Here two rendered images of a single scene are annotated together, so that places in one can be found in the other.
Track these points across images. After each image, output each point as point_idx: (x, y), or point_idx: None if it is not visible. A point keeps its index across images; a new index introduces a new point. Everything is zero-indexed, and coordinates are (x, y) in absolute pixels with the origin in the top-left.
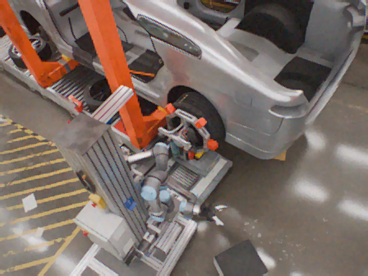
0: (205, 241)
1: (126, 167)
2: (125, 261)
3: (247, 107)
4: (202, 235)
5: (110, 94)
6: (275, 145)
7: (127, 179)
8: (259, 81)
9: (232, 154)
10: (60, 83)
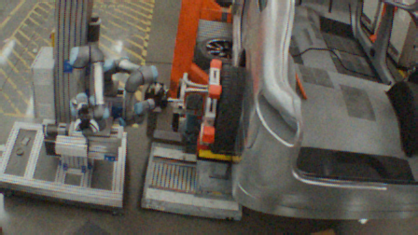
0: (115, 228)
1: (83, 20)
2: (45, 143)
3: (252, 90)
4: (120, 223)
5: (226, 57)
6: (246, 176)
7: (78, 35)
8: (271, 56)
9: (257, 214)
10: (212, 30)
